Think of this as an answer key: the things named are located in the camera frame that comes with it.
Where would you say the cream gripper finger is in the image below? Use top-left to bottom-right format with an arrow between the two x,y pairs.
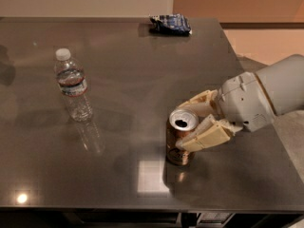
175,115 -> 243,152
178,90 -> 221,117

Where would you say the orange soda can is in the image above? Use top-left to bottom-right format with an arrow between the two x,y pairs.
166,108 -> 199,166

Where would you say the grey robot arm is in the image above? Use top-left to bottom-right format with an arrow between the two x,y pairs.
169,54 -> 304,152

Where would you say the blue chip bag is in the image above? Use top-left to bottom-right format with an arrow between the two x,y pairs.
149,13 -> 192,36

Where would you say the clear plastic water bottle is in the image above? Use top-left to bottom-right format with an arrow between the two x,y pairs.
54,48 -> 93,122

